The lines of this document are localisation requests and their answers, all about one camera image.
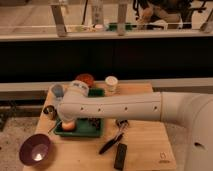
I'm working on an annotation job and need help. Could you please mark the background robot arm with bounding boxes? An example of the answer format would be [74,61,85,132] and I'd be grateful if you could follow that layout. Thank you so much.
[133,0,181,29]

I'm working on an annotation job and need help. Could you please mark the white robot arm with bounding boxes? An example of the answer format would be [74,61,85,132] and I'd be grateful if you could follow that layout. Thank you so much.
[57,80,213,171]

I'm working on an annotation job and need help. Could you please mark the white paper cup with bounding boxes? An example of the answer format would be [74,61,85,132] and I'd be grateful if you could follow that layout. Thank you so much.
[105,76,118,92]

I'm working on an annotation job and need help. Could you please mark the small metal cup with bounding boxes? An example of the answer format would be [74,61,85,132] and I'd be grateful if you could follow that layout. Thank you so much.
[43,105,56,120]

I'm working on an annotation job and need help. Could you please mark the dark grape bunch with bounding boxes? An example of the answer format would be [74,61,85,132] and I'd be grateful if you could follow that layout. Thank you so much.
[90,118,101,129]

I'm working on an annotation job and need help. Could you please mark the green plastic tray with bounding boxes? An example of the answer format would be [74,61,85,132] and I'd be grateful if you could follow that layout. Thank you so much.
[53,87,106,139]

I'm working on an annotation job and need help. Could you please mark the orange fruit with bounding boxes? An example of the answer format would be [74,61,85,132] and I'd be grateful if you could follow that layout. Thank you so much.
[62,121,76,131]

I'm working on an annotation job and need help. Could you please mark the black rectangular remote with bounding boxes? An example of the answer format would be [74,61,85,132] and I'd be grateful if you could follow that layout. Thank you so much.
[114,143,127,171]

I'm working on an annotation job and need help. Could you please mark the wooden board table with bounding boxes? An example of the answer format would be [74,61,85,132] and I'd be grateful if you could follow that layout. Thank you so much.
[22,82,178,171]

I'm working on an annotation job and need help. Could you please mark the purple bowl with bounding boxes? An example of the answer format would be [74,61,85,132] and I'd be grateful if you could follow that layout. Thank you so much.
[19,134,51,166]

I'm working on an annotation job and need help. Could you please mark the black handled dish brush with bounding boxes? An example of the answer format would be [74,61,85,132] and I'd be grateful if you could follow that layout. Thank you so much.
[99,120,129,154]

